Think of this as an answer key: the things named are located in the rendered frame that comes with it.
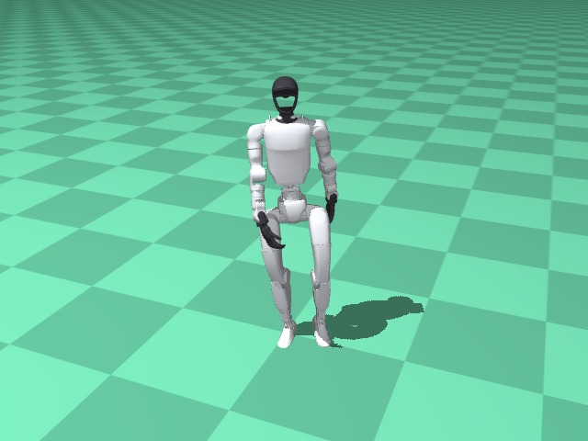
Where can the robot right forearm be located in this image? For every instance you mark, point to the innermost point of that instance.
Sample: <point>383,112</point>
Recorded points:
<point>257,197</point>

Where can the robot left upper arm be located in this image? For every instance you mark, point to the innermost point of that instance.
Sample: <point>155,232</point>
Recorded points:
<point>323,145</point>

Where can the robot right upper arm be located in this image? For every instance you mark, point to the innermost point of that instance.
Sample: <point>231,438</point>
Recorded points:
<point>255,152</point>

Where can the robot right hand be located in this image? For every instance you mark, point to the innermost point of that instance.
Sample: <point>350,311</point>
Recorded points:
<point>266,232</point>

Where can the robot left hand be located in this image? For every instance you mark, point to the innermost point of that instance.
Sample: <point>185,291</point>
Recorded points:
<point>330,206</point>

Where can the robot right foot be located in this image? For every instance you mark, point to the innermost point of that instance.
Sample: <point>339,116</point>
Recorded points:
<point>287,336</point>

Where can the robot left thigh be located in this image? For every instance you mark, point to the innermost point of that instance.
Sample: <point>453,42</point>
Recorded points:
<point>319,225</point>

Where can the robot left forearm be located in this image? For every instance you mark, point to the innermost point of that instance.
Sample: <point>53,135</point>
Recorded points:
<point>330,185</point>

